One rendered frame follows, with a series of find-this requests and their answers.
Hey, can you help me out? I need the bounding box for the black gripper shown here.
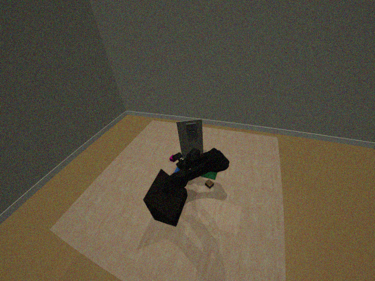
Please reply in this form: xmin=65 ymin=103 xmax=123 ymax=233
xmin=172 ymin=153 xmax=189 ymax=172

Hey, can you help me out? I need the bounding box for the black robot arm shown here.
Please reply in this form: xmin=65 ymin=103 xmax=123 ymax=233
xmin=159 ymin=148 xmax=229 ymax=196

